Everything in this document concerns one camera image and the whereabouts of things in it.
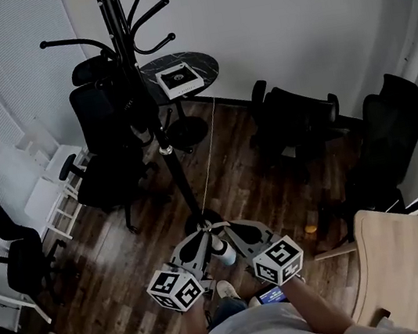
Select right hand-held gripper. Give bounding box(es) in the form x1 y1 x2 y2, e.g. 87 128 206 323
222 209 310 293

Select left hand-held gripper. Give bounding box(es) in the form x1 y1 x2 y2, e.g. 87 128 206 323
139 229 223 318

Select black metal coat rack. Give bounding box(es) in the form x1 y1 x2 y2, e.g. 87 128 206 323
32 0 228 264

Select person's right forearm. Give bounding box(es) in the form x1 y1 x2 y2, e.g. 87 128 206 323
281 268 359 334

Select white plastic bottle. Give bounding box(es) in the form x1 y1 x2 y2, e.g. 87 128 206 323
211 233 239 268

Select person's left white shoe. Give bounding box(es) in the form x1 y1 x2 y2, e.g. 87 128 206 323
214 278 240 303

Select black device blue screen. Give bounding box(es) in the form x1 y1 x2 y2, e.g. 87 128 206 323
253 283 288 308

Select person's left leg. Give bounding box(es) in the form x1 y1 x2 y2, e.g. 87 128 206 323
207 294 251 329

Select black low armchair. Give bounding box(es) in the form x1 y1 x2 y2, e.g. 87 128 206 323
238 67 354 191

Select light wooden chair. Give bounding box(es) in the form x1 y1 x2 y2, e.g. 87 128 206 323
308 200 418 334

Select white flat box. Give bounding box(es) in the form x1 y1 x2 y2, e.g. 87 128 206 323
153 60 206 102

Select black mesh office chair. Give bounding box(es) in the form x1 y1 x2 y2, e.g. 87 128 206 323
40 47 180 246

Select black office chair tall headrest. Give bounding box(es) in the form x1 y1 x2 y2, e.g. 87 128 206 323
294 68 418 251

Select round black marble table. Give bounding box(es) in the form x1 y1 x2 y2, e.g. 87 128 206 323
137 45 232 153

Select white window blinds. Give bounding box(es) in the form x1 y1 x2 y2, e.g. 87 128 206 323
0 0 95 166

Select thin beige rope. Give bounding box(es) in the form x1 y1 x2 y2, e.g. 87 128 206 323
176 96 237 235

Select white metal frame table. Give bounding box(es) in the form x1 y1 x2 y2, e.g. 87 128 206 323
0 276 54 334

